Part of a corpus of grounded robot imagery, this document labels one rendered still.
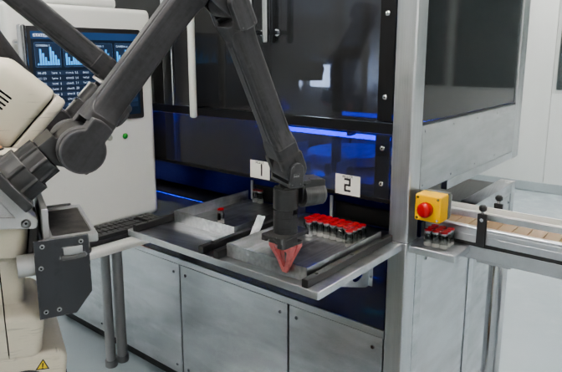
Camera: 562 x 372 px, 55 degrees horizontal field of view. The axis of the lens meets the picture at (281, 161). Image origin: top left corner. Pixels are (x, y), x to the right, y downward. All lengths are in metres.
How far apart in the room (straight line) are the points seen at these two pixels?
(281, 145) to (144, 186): 1.00
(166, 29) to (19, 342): 0.67
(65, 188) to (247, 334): 0.81
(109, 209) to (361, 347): 0.98
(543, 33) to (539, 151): 1.19
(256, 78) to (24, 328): 0.67
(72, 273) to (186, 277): 1.08
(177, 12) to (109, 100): 0.20
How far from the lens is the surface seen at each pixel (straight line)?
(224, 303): 2.07
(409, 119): 1.46
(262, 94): 1.10
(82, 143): 0.96
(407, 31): 1.46
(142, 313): 2.51
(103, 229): 1.88
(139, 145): 2.03
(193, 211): 1.77
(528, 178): 6.21
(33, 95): 1.10
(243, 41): 1.06
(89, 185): 1.95
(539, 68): 6.08
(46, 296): 1.17
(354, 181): 1.57
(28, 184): 0.97
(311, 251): 1.45
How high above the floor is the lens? 1.39
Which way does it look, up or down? 11 degrees down
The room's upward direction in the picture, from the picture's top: straight up
